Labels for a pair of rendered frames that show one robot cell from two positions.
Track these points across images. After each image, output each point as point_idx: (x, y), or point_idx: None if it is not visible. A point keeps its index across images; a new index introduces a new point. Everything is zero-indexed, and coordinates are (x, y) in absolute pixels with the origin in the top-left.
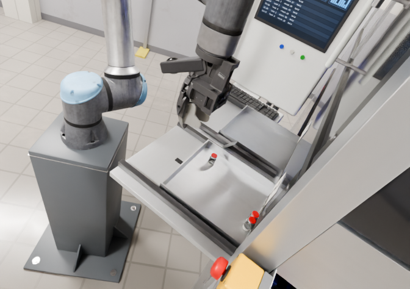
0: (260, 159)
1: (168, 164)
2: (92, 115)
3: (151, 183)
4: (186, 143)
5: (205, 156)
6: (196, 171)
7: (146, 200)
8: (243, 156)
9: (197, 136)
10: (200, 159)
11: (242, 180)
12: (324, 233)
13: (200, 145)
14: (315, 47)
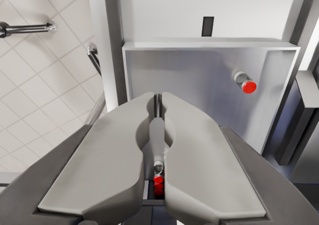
0: (302, 141)
1: (185, 14)
2: None
3: (115, 30)
4: (267, 2)
5: (254, 60)
6: (207, 67)
7: (96, 41)
8: (297, 113)
9: (304, 14)
10: (239, 56)
11: (239, 129)
12: None
13: (281, 32)
14: None
